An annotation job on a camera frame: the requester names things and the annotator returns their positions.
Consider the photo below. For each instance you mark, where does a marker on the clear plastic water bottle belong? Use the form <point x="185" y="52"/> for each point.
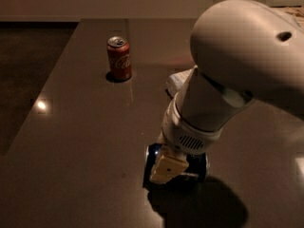
<point x="175" y="82"/>

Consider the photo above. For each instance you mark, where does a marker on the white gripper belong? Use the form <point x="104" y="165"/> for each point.
<point x="183" y="136"/>

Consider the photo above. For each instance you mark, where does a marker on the red coca-cola can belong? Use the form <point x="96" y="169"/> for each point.
<point x="118" y="52"/>

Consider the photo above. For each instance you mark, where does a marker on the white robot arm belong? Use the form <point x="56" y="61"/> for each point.
<point x="243" y="51"/>

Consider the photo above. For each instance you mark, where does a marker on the blue pepsi can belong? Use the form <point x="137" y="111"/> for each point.
<point x="164" y="166"/>

